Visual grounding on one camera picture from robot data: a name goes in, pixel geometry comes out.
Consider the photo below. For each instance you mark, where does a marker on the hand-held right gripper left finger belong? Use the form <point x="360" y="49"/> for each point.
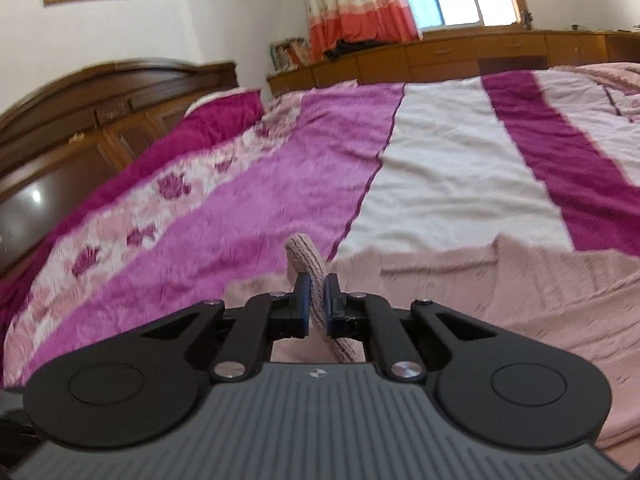
<point x="300" y="305"/>

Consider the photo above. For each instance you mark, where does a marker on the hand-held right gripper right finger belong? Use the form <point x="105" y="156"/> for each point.
<point x="330" y="305"/>

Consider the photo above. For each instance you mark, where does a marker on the pink knitted cardigan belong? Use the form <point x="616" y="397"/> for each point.
<point x="500" y="300"/>

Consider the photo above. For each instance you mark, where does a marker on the striped floral bedspread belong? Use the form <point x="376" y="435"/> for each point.
<point x="450" y="170"/>

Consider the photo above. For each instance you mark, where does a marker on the row of books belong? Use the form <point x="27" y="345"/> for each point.
<point x="290" y="55"/>

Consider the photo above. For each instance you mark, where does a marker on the dark cloth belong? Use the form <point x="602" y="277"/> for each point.
<point x="345" y="50"/>

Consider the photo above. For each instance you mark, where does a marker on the long wooden cabinet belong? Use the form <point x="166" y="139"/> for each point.
<point x="450" y="55"/>

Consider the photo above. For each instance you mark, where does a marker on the dark wooden headboard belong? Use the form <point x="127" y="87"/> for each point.
<point x="75" y="125"/>

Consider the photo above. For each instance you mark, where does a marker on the cream and orange curtain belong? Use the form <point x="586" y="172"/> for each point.
<point x="350" y="0"/>

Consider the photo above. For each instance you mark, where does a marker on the pink knitted blanket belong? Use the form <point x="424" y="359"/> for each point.
<point x="600" y="77"/>

